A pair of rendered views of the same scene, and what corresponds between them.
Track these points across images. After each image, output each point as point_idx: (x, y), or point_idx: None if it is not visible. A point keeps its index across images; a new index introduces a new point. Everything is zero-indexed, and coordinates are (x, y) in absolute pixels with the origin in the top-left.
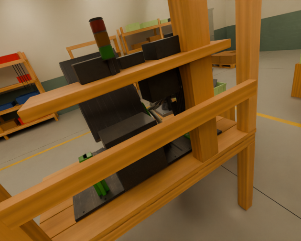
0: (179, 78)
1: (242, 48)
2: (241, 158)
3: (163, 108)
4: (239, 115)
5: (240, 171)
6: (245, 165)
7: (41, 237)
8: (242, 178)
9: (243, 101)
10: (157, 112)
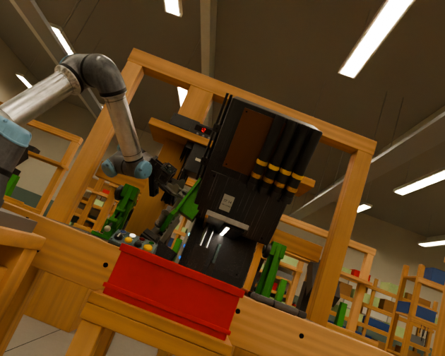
0: (185, 162)
1: (113, 129)
2: (37, 277)
3: (2, 201)
4: (74, 203)
5: (21, 308)
6: (35, 288)
7: (312, 297)
8: (17, 321)
9: (86, 184)
10: (6, 220)
